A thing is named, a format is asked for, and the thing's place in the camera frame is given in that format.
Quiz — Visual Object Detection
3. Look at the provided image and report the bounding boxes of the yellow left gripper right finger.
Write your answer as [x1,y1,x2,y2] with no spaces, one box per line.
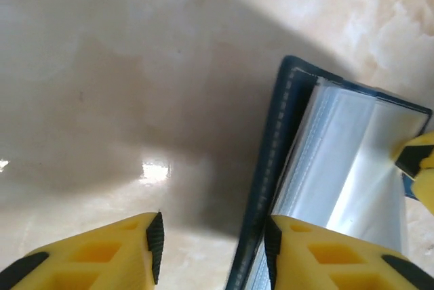
[264,214,434,290]

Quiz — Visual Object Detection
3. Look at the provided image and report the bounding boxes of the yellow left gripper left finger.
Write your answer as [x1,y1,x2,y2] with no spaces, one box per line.
[0,211,165,290]

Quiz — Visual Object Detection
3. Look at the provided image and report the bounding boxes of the blue card holder wallet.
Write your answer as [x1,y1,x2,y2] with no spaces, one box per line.
[225,54,434,290]

